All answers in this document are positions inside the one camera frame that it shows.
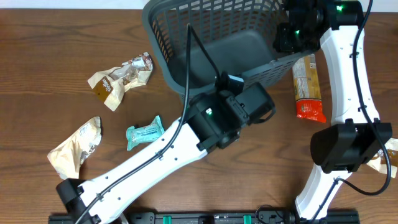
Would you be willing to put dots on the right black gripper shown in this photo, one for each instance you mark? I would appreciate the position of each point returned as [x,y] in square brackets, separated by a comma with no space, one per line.
[285,38]

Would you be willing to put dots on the orange tan pasta package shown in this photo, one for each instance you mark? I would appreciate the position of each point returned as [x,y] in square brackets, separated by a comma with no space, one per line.
[307,93]

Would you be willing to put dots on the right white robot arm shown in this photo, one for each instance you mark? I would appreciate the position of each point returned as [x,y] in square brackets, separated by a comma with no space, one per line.
[356,132]

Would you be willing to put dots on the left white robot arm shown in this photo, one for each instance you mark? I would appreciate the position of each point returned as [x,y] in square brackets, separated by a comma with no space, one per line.
[212,121]

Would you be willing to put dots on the teal wrapped snack pack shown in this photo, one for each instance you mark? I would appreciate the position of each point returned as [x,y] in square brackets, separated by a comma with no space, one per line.
[145,134]

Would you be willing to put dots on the grey plastic mesh basket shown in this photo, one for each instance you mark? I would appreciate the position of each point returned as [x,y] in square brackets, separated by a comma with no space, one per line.
[194,39]

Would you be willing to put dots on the beige snack bag with window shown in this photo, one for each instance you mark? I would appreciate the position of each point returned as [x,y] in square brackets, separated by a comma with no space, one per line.
[110,85]

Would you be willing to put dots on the crumpled beige paper bag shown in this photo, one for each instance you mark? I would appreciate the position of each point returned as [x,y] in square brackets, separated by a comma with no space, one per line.
[68,156]

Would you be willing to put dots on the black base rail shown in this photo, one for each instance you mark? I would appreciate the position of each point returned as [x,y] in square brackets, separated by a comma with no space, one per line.
[262,216]

